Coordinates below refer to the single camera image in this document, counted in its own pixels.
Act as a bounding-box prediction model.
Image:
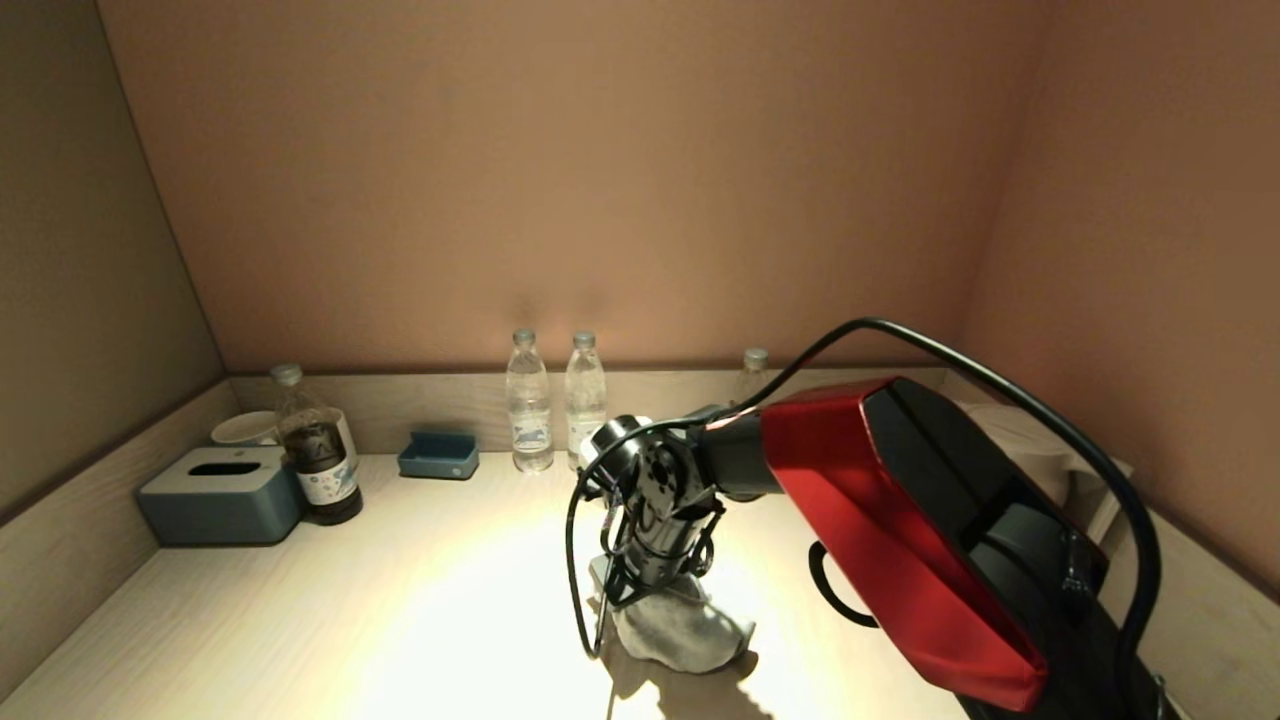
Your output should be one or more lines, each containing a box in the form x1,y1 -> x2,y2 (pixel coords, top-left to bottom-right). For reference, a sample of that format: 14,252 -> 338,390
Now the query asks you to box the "light blue fluffy cloth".
590,555 -> 757,675

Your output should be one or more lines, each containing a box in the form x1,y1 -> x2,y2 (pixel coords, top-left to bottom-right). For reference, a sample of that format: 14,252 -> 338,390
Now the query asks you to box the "clear water bottle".
505,328 -> 555,474
564,331 -> 611,473

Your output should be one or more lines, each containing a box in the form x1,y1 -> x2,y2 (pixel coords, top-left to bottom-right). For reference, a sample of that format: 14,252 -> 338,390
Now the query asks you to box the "half-full dark drink bottle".
735,347 -> 773,411

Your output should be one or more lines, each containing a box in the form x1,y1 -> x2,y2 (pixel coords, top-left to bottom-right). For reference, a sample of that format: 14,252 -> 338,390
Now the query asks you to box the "small blue tray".
398,431 -> 480,482

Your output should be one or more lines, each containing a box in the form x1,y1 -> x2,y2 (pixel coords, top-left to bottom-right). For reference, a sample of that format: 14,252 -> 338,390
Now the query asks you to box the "fuller dark drink bottle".
270,364 -> 365,527

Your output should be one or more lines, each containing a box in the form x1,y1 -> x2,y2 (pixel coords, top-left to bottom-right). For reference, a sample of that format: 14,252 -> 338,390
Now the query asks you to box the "cream electric kettle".
960,400 -> 1136,546

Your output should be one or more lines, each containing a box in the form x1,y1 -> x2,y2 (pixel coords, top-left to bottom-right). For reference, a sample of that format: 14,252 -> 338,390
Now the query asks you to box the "white ceramic cup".
211,410 -> 282,449

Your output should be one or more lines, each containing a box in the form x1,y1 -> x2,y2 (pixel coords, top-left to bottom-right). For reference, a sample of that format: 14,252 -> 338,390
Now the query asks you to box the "blue grey tissue box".
138,446 -> 307,547

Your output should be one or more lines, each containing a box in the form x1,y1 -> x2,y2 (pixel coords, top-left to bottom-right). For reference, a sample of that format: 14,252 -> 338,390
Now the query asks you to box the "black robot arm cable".
565,317 -> 1163,720

